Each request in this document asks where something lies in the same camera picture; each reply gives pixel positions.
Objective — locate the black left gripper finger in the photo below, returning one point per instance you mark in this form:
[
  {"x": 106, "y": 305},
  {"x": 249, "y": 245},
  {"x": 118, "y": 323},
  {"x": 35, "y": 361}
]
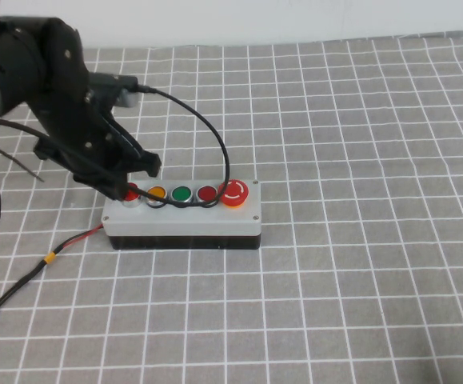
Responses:
[
  {"x": 137, "y": 158},
  {"x": 103, "y": 182}
]

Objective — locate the dark red push button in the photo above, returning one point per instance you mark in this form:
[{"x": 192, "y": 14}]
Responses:
[{"x": 206, "y": 193}]

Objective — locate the green push button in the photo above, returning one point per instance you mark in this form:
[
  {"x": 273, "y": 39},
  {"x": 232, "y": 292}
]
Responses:
[{"x": 181, "y": 193}]

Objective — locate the grey black button control box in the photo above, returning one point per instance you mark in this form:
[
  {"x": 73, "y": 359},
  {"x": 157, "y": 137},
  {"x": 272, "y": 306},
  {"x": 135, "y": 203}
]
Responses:
[{"x": 183, "y": 224}]

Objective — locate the red emergency stop mushroom button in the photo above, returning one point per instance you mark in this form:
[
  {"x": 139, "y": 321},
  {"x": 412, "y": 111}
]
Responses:
[{"x": 236, "y": 196}]

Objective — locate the red illuminated push button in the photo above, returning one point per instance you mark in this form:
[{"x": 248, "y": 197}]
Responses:
[{"x": 132, "y": 200}]

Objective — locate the grey white checked tablecloth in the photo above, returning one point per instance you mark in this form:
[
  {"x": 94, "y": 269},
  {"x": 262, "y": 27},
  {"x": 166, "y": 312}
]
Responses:
[{"x": 335, "y": 200}]

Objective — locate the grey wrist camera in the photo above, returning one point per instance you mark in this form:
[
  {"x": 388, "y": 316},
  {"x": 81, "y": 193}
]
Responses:
[{"x": 128, "y": 98}]

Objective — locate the yellow push button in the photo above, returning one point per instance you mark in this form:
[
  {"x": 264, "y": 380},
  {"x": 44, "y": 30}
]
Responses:
[{"x": 157, "y": 192}]

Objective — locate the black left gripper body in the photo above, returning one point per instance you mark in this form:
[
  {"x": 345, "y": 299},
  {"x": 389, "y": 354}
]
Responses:
[{"x": 69, "y": 104}]

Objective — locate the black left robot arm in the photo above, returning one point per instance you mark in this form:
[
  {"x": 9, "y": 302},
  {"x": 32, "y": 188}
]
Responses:
[{"x": 11, "y": 60}]

